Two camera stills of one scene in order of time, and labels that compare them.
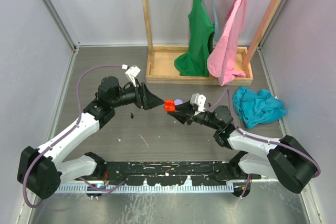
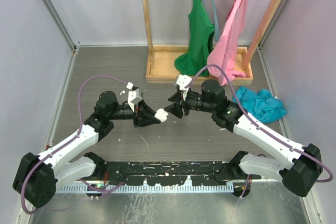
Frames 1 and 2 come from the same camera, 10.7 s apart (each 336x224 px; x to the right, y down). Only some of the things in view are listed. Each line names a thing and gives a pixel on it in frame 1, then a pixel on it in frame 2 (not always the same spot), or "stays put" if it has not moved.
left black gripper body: [132, 95] to [136, 114]
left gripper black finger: [149, 100] to [147, 116]
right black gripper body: [200, 117] to [194, 102]
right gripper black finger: [186, 107] to [175, 97]
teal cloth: [256, 108] stays put
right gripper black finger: [182, 118] to [176, 109]
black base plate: [171, 173] stays put
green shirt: [194, 62] stays put
